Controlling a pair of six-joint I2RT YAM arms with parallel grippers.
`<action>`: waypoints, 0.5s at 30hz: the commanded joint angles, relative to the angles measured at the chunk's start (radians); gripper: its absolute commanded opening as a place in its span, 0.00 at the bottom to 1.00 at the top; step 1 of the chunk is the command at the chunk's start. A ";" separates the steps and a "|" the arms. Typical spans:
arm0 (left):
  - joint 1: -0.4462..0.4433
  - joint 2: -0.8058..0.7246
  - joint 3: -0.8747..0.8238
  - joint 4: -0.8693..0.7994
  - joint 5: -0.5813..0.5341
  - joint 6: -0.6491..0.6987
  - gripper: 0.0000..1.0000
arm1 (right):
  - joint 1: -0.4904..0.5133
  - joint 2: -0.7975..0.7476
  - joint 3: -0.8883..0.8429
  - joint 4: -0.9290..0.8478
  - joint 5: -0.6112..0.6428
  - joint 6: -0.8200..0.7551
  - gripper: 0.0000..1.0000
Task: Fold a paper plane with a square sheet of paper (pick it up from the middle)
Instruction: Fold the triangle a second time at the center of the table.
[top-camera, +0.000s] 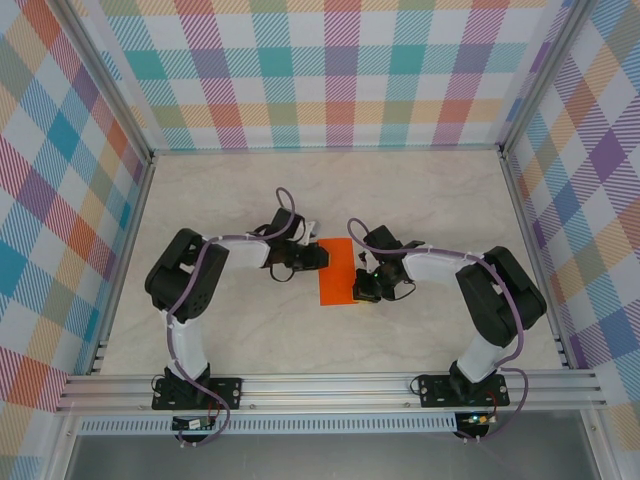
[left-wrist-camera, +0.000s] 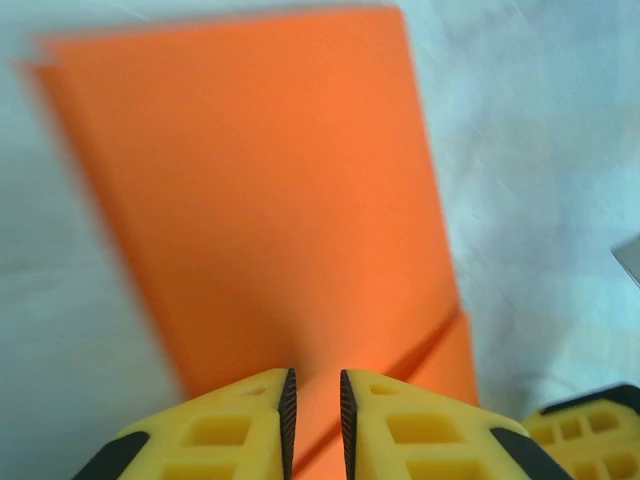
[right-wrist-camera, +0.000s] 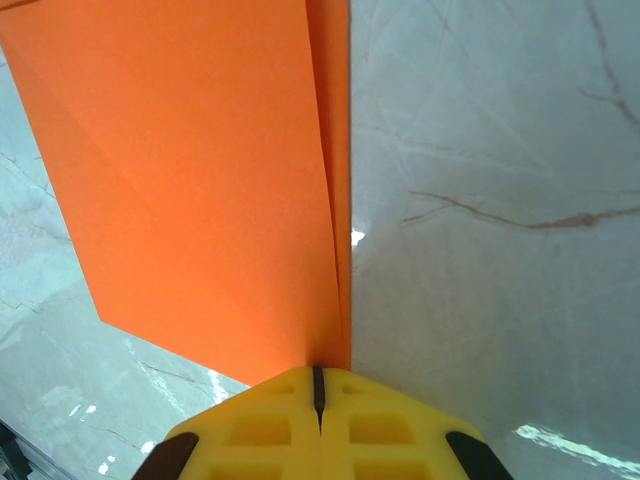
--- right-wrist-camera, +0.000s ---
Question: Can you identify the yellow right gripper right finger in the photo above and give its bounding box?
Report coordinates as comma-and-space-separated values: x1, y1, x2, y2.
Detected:
317, 366, 516, 480

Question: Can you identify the orange paper sheet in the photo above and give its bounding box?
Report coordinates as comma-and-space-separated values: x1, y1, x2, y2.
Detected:
0, 0, 354, 389

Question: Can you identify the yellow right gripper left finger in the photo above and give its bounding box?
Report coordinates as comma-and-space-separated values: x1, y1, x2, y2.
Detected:
132, 366, 322, 480

